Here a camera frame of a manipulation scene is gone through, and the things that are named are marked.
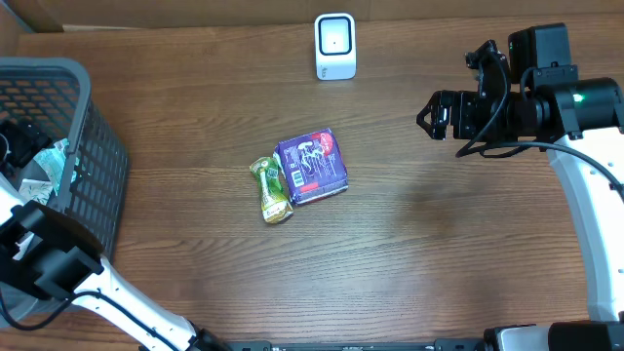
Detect white barcode scanner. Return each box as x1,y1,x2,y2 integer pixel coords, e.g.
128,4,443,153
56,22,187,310
314,13,357,81

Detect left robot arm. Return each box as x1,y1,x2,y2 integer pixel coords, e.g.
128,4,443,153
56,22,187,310
1,201,226,350

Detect grey plastic basket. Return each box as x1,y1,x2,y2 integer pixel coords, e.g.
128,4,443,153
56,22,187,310
1,58,130,331

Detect green yellow sachet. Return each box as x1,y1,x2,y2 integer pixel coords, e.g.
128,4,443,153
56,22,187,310
250,157,293,224

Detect teal packet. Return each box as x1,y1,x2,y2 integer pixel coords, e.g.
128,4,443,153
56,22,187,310
34,138,69,194

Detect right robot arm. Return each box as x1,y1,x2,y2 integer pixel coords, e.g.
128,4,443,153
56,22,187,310
415,23,623,350

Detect purple snack packet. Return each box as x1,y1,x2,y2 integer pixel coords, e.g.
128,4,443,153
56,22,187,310
273,129,349,206

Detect black rail at table edge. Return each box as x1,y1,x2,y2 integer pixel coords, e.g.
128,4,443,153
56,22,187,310
226,338,491,351

